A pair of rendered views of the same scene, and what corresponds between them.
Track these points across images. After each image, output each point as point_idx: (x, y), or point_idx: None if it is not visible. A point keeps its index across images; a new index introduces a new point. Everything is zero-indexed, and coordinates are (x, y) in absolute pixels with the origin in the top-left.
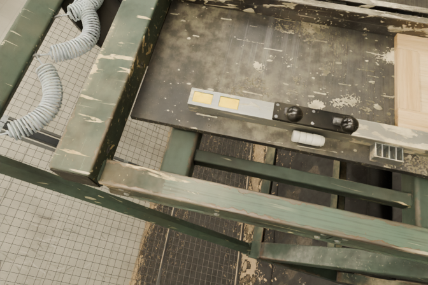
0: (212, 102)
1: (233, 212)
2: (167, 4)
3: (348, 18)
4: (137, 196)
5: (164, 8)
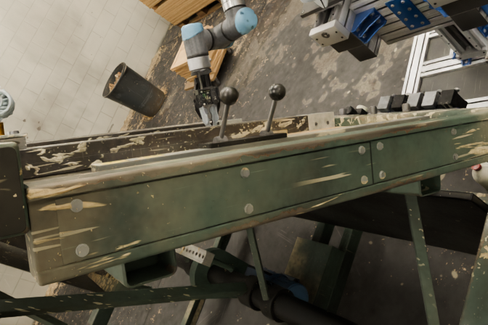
0: (131, 159)
1: (265, 150)
2: None
3: (196, 138)
4: (107, 254)
5: None
